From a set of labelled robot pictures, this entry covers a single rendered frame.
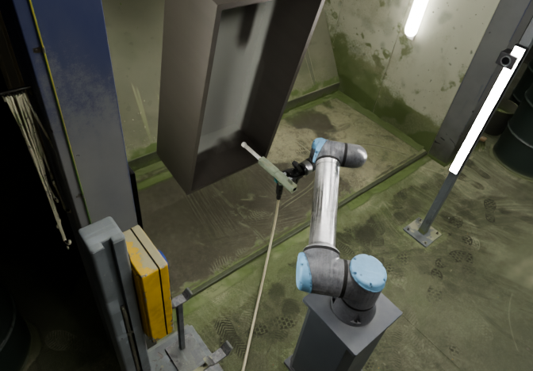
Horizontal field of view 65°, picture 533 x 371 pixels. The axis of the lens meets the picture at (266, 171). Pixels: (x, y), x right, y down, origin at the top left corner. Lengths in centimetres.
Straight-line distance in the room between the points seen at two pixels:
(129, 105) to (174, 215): 85
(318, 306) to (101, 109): 118
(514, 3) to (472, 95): 68
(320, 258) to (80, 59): 109
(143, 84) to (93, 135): 198
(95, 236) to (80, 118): 50
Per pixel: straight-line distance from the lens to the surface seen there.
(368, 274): 166
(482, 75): 349
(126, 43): 320
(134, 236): 86
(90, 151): 126
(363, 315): 181
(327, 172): 189
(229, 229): 281
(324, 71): 417
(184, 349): 155
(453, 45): 354
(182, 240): 276
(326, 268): 165
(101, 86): 117
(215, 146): 270
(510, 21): 335
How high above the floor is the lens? 221
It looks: 42 degrees down
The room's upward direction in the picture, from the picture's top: 8 degrees clockwise
